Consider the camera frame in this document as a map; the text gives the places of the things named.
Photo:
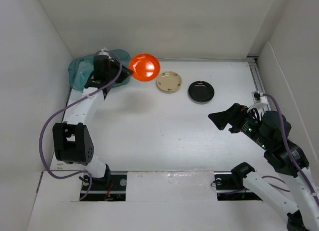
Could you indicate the teal plastic bin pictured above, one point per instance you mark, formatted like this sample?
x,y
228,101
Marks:
x,y
80,68

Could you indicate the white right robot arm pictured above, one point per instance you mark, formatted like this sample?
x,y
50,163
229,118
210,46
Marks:
x,y
270,131

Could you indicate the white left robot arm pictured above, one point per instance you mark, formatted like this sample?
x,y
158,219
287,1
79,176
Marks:
x,y
72,141

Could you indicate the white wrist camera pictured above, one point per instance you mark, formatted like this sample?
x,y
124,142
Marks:
x,y
104,51
260,101

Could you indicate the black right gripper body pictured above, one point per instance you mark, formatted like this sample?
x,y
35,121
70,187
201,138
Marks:
x,y
249,126

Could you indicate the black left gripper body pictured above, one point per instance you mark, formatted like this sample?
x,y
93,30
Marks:
x,y
115,68

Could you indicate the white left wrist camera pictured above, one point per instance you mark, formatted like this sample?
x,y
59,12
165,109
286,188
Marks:
x,y
104,51

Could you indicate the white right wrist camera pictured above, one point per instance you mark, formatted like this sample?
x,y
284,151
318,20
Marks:
x,y
260,101

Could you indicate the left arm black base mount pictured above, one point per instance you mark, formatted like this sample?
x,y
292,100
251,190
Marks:
x,y
110,188

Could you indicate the beige floral plate back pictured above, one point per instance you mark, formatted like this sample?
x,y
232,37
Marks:
x,y
169,82

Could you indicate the black plate back right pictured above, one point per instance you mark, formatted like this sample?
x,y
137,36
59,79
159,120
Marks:
x,y
201,91

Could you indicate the orange plate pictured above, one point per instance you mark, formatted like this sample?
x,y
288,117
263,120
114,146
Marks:
x,y
145,67

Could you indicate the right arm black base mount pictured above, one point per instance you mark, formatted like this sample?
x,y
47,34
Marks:
x,y
229,184

